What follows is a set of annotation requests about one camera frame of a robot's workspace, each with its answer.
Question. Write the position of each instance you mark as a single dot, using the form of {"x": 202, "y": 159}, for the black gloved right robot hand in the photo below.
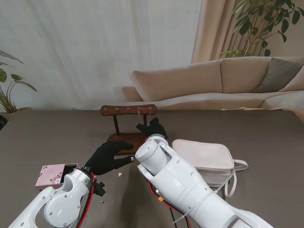
{"x": 155, "y": 128}

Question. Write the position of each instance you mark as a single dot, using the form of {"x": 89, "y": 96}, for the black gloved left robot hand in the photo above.
{"x": 104, "y": 159}

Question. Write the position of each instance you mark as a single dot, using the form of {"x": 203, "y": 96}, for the brown wooden jewelry stand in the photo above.
{"x": 128, "y": 109}

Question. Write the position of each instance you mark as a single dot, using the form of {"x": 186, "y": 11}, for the cream leather zip bag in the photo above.
{"x": 204, "y": 152}

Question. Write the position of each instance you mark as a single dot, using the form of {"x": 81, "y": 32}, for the pink floral jewelry box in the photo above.
{"x": 48, "y": 177}

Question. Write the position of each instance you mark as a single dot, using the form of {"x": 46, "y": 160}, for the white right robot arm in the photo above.
{"x": 180, "y": 183}

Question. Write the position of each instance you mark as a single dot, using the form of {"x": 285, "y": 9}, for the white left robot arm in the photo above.
{"x": 61, "y": 204}

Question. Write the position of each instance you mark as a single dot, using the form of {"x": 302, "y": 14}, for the beige sofa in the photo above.
{"x": 190, "y": 78}

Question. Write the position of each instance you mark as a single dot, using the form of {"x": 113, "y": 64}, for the white zip tie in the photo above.
{"x": 221, "y": 188}

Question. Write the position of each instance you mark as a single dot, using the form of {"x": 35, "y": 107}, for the beige plant pot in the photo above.
{"x": 21, "y": 110}

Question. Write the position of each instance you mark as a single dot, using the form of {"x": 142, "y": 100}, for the white sheer curtain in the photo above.
{"x": 95, "y": 47}

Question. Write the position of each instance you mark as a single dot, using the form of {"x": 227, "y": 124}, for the black object at table edge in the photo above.
{"x": 2, "y": 122}

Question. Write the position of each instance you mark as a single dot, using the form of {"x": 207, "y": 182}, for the beige curtain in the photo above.
{"x": 213, "y": 28}

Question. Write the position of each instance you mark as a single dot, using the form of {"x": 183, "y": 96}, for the broad-leaf potted plant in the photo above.
{"x": 16, "y": 77}

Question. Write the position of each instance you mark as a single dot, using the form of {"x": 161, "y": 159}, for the grey sofa cushion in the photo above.
{"x": 278, "y": 76}

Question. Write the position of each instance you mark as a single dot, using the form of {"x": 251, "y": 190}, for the tall green leafy plant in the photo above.
{"x": 247, "y": 23}

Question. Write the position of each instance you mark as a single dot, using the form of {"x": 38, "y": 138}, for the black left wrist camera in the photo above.
{"x": 99, "y": 190}

